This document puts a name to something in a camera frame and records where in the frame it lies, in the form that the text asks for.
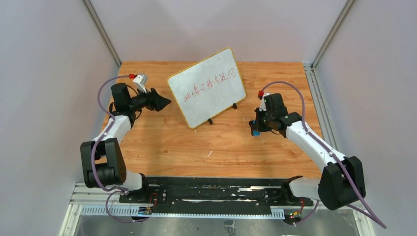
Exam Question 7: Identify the aluminium corner post left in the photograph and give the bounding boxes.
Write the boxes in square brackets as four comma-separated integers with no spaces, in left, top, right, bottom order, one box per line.
[81,0,122,68]

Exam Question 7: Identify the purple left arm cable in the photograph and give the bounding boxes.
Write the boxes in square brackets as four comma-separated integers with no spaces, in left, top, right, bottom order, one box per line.
[90,74,154,224]

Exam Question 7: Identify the blue black whiteboard eraser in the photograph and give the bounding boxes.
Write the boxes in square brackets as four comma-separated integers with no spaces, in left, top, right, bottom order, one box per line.
[250,120,260,137]

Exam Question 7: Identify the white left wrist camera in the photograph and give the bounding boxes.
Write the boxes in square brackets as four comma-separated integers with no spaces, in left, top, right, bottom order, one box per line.
[133,74,148,93]

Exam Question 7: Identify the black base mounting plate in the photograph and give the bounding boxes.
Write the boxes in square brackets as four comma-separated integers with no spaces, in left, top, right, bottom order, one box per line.
[119,177,313,215]

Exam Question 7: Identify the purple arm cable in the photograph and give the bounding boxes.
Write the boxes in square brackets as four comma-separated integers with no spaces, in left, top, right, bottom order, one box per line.
[90,74,154,224]
[258,81,387,229]

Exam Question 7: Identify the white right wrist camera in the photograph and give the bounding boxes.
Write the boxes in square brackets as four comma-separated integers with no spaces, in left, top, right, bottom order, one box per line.
[259,92,270,112]

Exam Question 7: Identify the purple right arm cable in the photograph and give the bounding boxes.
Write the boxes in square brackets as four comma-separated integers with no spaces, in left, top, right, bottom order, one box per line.
[258,81,387,229]

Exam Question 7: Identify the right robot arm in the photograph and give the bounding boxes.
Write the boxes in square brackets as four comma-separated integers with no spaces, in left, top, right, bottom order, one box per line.
[249,91,366,210]

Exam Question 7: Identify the aluminium corner post right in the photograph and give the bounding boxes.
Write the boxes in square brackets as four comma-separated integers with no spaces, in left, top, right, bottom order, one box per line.
[311,0,356,71]

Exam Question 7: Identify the aluminium corner post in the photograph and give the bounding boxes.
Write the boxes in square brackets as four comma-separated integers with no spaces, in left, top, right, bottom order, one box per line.
[311,0,356,71]
[81,0,122,68]

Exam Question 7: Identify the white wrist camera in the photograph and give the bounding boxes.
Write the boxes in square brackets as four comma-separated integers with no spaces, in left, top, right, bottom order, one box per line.
[133,74,148,93]
[259,92,270,112]

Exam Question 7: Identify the yellow framed whiteboard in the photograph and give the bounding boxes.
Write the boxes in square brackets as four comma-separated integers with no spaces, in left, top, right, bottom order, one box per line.
[167,48,246,129]

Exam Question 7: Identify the aluminium frame rail front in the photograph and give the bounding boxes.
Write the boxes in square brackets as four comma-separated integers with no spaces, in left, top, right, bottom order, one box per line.
[59,182,375,236]

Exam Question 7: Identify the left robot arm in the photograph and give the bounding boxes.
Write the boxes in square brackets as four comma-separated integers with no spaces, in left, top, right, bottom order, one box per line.
[80,83,171,192]

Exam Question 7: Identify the aluminium side rail right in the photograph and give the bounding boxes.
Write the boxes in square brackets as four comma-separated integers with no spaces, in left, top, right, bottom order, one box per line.
[303,63,337,148]

